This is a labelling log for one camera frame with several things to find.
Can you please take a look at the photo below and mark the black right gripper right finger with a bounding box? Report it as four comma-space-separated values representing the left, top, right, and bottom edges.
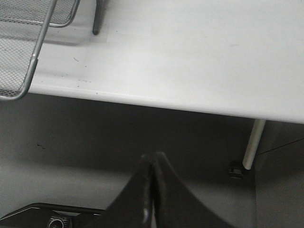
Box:
152, 152, 233, 228

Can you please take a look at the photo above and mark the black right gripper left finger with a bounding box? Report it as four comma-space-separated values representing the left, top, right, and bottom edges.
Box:
85, 155, 152, 228

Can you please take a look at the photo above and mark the silver mesh tray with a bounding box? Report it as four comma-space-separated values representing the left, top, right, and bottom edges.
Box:
0, 0, 57, 101
0, 0, 80, 28

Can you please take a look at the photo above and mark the black caster wheel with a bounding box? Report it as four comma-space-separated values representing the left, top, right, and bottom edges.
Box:
228, 161, 249, 179

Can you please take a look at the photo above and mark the white table leg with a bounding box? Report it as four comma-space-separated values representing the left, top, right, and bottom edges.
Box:
242, 119, 266, 171

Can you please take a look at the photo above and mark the silver mesh bottom tray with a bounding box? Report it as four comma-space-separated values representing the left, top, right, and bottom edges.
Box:
0, 0, 80, 28

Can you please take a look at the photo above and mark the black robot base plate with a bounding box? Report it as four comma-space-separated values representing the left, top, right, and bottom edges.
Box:
0, 203, 104, 228

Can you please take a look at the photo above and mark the thin black floor cable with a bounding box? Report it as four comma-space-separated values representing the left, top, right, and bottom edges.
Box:
255, 138, 304, 157

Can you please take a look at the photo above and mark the grey metal rack frame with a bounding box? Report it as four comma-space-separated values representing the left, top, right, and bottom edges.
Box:
92, 0, 103, 35

